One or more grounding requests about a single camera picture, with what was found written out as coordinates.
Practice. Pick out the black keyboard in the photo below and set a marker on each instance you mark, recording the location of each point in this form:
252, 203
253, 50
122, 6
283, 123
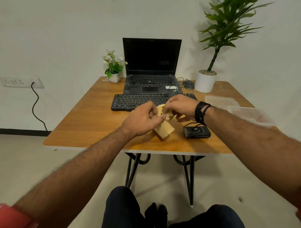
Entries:
131, 102

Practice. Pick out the person's right leg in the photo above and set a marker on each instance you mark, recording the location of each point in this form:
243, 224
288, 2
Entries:
211, 218

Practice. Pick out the person's right forearm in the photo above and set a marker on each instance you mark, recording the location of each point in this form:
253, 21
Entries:
256, 145

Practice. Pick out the black wristband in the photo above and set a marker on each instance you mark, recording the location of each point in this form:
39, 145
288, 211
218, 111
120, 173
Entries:
201, 111

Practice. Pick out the black metal table frame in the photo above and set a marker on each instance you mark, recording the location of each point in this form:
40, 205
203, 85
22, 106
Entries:
191, 176

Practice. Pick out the small black brush tool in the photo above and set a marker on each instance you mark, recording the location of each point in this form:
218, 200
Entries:
197, 132

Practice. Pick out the black computer mouse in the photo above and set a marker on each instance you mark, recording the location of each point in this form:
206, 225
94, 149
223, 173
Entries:
188, 84

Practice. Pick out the person's left hand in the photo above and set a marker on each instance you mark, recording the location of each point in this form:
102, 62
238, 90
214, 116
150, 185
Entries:
141, 122

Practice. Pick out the person's left leg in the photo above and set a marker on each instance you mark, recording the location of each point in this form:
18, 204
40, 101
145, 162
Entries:
122, 209

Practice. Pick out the clear plastic container lid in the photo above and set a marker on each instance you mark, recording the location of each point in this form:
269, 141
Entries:
221, 101

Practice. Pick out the white wall socket panel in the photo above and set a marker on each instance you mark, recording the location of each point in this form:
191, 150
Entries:
18, 82

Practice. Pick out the small white flower pot plant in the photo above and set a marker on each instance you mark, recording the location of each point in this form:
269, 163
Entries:
114, 68

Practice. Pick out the person's right hand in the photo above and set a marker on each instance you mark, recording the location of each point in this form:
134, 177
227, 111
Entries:
183, 106

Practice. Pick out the tall green plant white pot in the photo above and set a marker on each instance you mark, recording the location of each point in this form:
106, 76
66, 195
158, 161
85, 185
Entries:
205, 83

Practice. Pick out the person's leg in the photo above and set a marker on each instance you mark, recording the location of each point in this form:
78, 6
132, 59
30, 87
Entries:
122, 209
211, 218

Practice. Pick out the red left sleeve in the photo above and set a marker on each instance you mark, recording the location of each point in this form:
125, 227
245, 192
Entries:
14, 217

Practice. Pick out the red right sleeve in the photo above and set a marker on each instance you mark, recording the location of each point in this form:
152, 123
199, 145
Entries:
298, 211

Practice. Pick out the black skirting board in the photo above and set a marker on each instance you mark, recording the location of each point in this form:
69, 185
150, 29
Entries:
23, 132

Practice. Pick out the person's left forearm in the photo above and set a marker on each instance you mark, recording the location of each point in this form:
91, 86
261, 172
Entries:
68, 176

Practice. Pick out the clear plastic container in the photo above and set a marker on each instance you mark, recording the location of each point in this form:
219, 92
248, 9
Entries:
254, 116

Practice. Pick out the black laptop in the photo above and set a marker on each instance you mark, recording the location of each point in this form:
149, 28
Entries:
151, 56

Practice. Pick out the yellow cleaning cloth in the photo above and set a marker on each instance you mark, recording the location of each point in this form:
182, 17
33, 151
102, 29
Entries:
165, 130

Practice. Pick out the red sleeve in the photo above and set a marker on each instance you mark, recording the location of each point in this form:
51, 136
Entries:
298, 211
14, 217

